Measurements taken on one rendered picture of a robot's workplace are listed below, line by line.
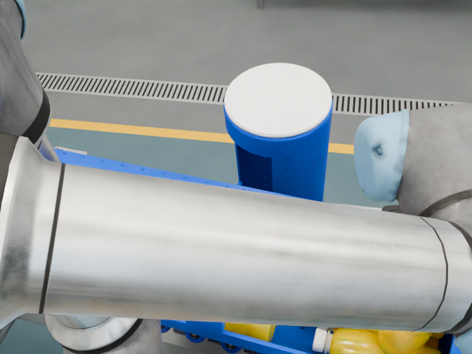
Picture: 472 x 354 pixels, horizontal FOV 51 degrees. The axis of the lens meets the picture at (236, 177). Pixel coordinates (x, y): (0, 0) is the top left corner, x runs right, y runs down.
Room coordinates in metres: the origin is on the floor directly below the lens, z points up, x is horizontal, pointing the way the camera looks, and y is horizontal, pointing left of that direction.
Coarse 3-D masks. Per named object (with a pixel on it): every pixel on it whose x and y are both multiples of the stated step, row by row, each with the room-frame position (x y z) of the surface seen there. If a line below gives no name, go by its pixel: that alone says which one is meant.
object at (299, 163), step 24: (240, 144) 0.87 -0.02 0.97; (264, 144) 0.83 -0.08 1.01; (288, 144) 0.82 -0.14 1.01; (312, 144) 0.84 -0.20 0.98; (240, 168) 1.03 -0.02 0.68; (264, 168) 1.09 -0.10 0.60; (288, 168) 0.82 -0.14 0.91; (312, 168) 0.84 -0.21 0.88; (288, 192) 0.82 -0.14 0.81; (312, 192) 0.84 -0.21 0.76
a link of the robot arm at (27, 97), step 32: (0, 0) 0.29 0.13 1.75; (0, 32) 0.27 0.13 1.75; (0, 64) 0.25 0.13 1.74; (0, 96) 0.24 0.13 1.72; (32, 96) 0.27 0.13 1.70; (0, 128) 0.23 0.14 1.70; (32, 128) 0.25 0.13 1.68; (64, 320) 0.23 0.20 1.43; (96, 320) 0.23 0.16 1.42; (128, 320) 0.23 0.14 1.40; (160, 320) 0.27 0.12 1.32; (64, 352) 0.23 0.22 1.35; (96, 352) 0.21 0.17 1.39; (128, 352) 0.21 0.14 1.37; (160, 352) 0.22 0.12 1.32
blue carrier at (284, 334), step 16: (64, 160) 0.65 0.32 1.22; (80, 160) 0.65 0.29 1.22; (96, 160) 0.66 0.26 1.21; (112, 160) 0.67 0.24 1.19; (160, 176) 0.59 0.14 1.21; (176, 176) 0.59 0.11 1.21; (192, 176) 0.60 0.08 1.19; (272, 192) 0.54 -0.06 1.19; (176, 320) 0.36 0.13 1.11; (208, 336) 0.34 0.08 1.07; (224, 336) 0.32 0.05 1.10; (240, 336) 0.31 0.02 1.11; (288, 336) 0.35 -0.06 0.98; (304, 336) 0.35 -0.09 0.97; (448, 336) 0.32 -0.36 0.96; (272, 352) 0.29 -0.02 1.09; (288, 352) 0.28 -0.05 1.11; (304, 352) 0.28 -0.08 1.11; (448, 352) 0.30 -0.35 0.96
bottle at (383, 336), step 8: (384, 336) 0.28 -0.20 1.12; (392, 336) 0.27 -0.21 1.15; (400, 336) 0.26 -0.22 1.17; (408, 336) 0.26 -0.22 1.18; (416, 336) 0.25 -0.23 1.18; (424, 336) 0.25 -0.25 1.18; (384, 344) 0.27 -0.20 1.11; (392, 344) 0.26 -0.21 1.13; (400, 344) 0.26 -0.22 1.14; (408, 344) 0.25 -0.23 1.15; (416, 344) 0.25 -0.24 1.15; (424, 344) 0.26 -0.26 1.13; (384, 352) 0.27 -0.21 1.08; (392, 352) 0.26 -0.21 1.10; (400, 352) 0.26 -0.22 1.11; (408, 352) 0.25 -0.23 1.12; (416, 352) 0.25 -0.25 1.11
